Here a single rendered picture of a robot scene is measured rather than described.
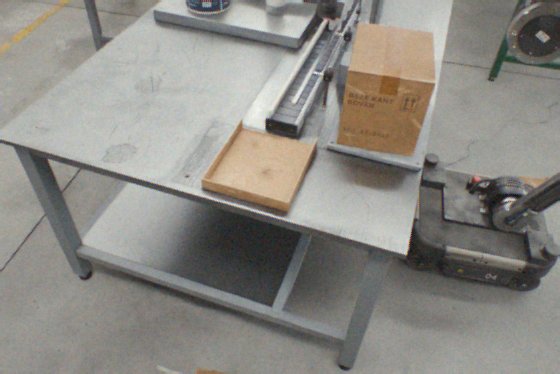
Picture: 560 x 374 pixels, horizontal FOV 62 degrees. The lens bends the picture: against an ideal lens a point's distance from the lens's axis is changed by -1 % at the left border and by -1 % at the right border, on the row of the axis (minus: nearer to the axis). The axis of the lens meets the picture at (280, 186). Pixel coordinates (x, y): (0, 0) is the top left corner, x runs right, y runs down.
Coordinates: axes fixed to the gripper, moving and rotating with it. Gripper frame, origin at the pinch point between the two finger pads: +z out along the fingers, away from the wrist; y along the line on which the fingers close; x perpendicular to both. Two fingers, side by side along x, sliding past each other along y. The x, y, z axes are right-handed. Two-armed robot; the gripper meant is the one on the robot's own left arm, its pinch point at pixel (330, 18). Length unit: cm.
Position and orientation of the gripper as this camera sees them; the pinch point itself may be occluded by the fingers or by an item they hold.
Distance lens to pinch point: 203.5
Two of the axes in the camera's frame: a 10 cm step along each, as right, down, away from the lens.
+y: -9.5, -2.7, 1.6
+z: 1.3, 1.1, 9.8
